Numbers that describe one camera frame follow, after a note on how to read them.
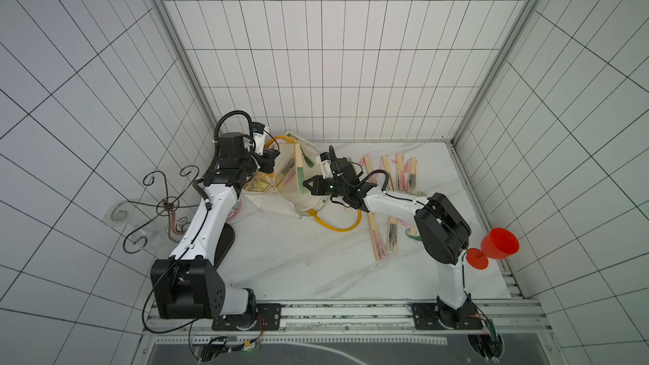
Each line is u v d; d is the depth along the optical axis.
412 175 1.07
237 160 0.61
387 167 1.11
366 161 1.13
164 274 0.38
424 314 0.72
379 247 0.85
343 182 0.71
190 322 0.44
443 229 0.54
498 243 0.73
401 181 1.04
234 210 0.95
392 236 0.88
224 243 0.85
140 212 0.71
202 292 0.40
